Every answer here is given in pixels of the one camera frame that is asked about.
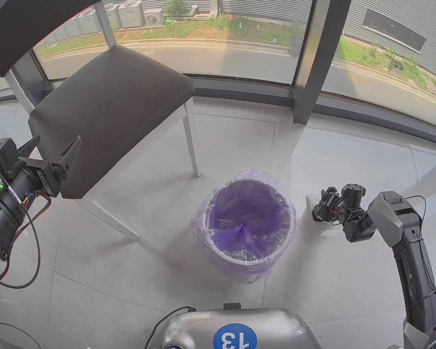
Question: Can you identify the white chair with grey seat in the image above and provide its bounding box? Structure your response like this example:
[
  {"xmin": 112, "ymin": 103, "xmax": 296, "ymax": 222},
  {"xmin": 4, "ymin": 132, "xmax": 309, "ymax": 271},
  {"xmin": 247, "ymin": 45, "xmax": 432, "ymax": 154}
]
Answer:
[{"xmin": 0, "ymin": 0, "xmax": 203, "ymax": 242}]

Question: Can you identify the black cable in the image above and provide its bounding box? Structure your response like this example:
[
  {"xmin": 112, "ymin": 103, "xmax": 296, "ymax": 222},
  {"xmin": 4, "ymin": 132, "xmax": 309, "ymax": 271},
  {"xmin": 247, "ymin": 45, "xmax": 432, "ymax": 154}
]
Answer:
[
  {"xmin": 0, "ymin": 209, "xmax": 41, "ymax": 289},
  {"xmin": 144, "ymin": 306, "xmax": 197, "ymax": 349}
]

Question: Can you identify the black plastic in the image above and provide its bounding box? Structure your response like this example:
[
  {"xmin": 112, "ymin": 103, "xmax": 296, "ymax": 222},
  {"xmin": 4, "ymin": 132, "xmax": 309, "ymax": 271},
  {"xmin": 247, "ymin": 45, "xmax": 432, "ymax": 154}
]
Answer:
[{"xmin": 311, "ymin": 200, "xmax": 330, "ymax": 223}]

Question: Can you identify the purple plastic bag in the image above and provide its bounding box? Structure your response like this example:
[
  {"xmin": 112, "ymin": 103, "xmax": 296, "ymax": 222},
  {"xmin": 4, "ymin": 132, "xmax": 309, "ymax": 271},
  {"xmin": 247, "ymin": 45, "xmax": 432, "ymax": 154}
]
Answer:
[{"xmin": 190, "ymin": 168, "xmax": 298, "ymax": 285}]

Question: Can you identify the white trash bin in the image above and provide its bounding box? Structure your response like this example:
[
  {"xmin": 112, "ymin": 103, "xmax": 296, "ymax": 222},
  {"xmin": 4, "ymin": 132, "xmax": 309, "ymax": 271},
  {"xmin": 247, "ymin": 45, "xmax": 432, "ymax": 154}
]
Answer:
[{"xmin": 200, "ymin": 178, "xmax": 297, "ymax": 281}]

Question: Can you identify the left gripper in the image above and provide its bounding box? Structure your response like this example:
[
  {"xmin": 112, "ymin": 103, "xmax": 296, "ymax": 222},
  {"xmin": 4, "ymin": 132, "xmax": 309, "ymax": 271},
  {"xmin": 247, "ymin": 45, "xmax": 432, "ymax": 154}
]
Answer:
[{"xmin": 0, "ymin": 135, "xmax": 83, "ymax": 262}]

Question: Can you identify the window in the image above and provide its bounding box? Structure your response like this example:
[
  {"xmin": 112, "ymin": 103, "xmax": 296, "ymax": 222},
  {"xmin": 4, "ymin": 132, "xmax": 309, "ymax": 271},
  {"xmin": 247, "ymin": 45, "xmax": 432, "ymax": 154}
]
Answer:
[{"xmin": 0, "ymin": 0, "xmax": 436, "ymax": 145}]

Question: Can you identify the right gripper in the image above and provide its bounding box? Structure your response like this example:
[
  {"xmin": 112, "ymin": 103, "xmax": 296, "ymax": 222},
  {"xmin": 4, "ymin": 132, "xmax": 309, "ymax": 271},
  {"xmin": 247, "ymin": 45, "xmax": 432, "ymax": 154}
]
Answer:
[{"xmin": 321, "ymin": 191, "xmax": 344, "ymax": 218}]

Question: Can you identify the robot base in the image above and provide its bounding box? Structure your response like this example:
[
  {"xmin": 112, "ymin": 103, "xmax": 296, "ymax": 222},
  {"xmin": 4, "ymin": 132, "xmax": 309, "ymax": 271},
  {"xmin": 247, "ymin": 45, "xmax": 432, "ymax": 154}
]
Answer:
[{"xmin": 151, "ymin": 303, "xmax": 322, "ymax": 349}]

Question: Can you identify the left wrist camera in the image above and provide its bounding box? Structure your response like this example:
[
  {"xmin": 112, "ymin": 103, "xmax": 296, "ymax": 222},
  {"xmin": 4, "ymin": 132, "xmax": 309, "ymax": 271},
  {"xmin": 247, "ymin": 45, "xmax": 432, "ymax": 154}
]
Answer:
[{"xmin": 0, "ymin": 138, "xmax": 21, "ymax": 179}]

